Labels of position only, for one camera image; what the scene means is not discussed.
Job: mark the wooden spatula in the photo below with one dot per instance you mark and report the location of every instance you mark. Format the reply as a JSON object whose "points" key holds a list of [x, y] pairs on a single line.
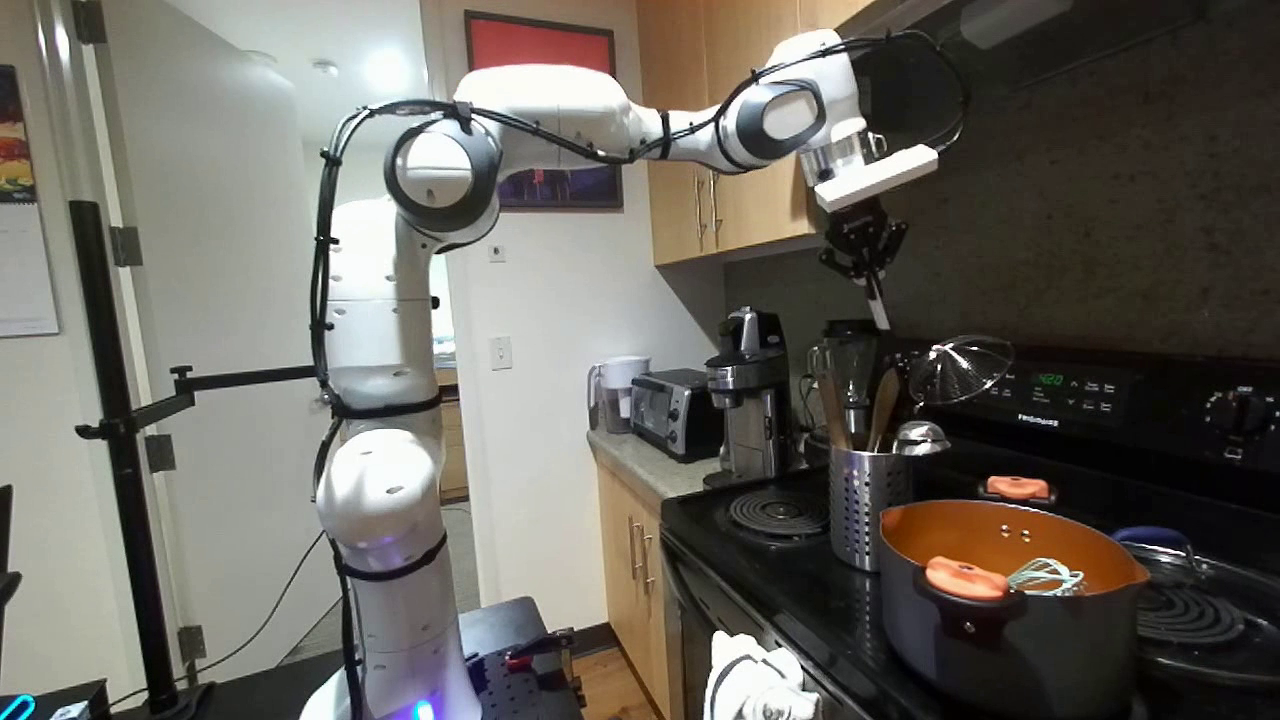
{"points": [[885, 403]]}

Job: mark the black stove knob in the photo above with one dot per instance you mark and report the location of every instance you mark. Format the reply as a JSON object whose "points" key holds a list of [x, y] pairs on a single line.
{"points": [[1243, 416]]}

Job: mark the large steel ladle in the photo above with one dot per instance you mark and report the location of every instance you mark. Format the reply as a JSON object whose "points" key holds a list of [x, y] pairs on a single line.
{"points": [[961, 371]]}

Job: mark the large coil burner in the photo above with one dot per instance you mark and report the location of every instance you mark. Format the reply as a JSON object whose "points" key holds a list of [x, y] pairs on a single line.
{"points": [[778, 513]]}

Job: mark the wooden cabinet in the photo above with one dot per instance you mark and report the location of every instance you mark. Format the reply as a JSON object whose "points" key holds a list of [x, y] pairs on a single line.
{"points": [[633, 574], [723, 134]]}

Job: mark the small steel ladle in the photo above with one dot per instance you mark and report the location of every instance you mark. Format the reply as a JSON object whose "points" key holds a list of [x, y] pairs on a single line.
{"points": [[920, 436]]}

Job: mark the red and blue wall picture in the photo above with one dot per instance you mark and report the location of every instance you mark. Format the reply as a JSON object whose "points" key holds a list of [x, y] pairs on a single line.
{"points": [[540, 43]]}

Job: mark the white small appliance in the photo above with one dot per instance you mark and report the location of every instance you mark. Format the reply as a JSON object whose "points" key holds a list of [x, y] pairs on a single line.
{"points": [[616, 384]]}

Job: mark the perforated steel utensil holder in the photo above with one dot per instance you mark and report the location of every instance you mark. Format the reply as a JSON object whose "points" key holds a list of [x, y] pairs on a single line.
{"points": [[863, 513]]}

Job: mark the grey spatula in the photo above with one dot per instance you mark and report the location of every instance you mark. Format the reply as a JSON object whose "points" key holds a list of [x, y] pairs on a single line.
{"points": [[882, 317]]}

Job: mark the white light switch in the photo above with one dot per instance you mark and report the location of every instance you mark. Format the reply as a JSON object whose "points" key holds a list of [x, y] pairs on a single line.
{"points": [[502, 353]]}

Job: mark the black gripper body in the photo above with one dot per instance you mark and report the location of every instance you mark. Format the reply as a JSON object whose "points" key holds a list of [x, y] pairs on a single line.
{"points": [[867, 236]]}

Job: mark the dark blender jar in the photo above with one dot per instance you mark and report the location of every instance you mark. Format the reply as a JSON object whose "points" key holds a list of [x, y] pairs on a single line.
{"points": [[843, 363]]}

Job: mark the wooden upper cabinet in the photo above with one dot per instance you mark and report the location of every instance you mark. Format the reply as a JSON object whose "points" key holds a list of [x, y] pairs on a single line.
{"points": [[723, 134]]}

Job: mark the black range hood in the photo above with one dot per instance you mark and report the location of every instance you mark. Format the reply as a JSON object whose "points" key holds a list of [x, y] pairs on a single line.
{"points": [[1066, 33]]}

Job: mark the white towel with black stripes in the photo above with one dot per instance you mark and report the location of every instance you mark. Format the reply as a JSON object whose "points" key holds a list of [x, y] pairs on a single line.
{"points": [[755, 683]]}

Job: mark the wooden lower cabinet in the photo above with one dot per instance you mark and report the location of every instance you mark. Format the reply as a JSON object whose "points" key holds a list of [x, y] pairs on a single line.
{"points": [[633, 574]]}

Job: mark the black electric stove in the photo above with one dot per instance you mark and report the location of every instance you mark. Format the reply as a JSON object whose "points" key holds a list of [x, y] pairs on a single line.
{"points": [[803, 586]]}

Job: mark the colourful wall poster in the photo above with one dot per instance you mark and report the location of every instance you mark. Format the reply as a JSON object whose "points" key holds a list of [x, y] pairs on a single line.
{"points": [[18, 201]]}

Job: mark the steel coffee maker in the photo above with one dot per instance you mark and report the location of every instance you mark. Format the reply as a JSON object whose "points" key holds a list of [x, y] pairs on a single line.
{"points": [[746, 403]]}

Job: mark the black camera stand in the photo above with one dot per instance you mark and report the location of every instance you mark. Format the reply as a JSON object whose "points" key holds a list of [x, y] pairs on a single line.
{"points": [[114, 425]]}

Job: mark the steel toaster oven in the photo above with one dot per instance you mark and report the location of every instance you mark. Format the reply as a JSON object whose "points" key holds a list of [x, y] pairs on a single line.
{"points": [[672, 412]]}

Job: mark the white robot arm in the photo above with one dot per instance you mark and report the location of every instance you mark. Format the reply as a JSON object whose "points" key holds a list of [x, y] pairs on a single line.
{"points": [[384, 535]]}

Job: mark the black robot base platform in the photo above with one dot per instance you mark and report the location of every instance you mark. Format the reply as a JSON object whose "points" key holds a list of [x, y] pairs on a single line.
{"points": [[514, 652]]}

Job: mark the wooden spoon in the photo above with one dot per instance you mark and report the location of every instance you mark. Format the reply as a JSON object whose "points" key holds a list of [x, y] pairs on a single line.
{"points": [[837, 406]]}

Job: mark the small coil burner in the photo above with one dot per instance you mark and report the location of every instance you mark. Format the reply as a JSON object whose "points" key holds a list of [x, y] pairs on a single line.
{"points": [[1201, 621]]}

